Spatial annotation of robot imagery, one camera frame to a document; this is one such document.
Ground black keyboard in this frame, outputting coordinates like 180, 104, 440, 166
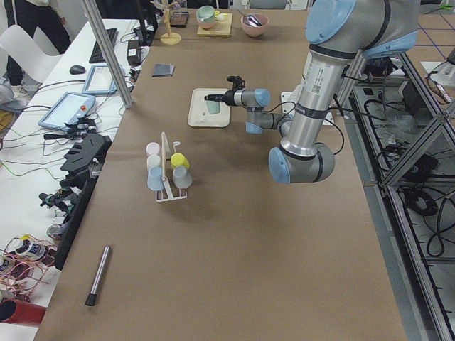
88, 28, 119, 65

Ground far blue teach pendant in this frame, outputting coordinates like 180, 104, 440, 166
82, 64, 117, 96

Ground green plastic cup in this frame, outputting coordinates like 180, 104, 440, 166
205, 100, 220, 115

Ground steel muddler black tip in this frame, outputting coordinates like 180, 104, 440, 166
85, 245, 112, 307

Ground red cylinder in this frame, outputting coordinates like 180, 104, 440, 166
1, 299, 47, 327

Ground near blue teach pendant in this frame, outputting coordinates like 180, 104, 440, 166
38, 92, 96, 130

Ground yellow plastic cup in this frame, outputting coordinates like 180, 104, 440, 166
170, 153, 190, 170

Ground grey folded cloth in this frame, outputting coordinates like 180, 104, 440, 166
152, 63, 175, 77

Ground black small box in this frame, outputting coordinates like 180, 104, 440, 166
127, 39, 141, 67

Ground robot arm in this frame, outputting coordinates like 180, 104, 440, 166
205, 1, 420, 183

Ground white wire cup rack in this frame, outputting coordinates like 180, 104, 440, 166
155, 131, 188, 202

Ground grey plastic cup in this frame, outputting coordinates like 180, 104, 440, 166
173, 166, 193, 189

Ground steel ice scoop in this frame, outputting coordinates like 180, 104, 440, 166
237, 9, 263, 27

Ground white chair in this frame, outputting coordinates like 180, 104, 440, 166
1, 25, 63, 83

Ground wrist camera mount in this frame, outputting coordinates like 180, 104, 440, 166
227, 75, 245, 92

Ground bamboo cutting board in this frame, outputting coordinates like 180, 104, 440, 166
196, 13, 232, 37

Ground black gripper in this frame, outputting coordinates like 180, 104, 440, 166
204, 91, 235, 104

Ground wooden mug tree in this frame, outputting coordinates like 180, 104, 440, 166
151, 0, 181, 45

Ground blue plastic cup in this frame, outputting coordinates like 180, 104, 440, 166
147, 166, 164, 191

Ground green top bowl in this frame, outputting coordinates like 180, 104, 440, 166
196, 5, 215, 23

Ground pink bowl with ice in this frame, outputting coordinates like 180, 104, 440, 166
240, 13, 269, 37

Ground black computer mouse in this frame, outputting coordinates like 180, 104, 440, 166
69, 65, 86, 75

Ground cream rabbit tray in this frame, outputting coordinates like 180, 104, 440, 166
187, 88, 230, 128

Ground bottles in copper basket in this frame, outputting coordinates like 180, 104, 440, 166
1, 234, 57, 302

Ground white pillar mount base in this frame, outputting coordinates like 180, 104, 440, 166
279, 85, 337, 126

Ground brown dark tray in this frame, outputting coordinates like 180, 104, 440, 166
170, 11, 189, 28

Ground blue teach pendant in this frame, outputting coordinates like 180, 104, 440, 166
82, 64, 117, 96
38, 92, 96, 130

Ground pink plastic cup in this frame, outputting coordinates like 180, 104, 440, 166
146, 142, 161, 156

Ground black tool stand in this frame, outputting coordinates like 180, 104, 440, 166
39, 134, 112, 270

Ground person standing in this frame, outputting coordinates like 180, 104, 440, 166
5, 0, 72, 88

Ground aluminium frame post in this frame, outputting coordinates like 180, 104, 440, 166
80, 0, 133, 109

